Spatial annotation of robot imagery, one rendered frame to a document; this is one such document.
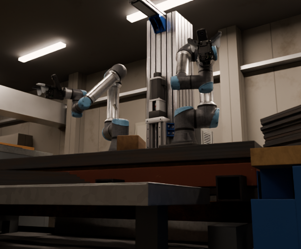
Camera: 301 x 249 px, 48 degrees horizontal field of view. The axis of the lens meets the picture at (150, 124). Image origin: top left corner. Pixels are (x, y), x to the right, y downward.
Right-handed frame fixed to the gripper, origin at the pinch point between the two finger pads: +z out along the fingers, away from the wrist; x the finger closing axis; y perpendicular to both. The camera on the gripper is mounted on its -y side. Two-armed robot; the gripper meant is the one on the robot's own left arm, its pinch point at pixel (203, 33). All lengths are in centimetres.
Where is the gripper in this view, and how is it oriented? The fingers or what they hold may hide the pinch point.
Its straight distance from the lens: 160.0
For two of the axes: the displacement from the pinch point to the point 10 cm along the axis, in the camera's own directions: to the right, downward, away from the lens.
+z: -1.6, -2.1, -9.6
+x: -9.8, 1.6, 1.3
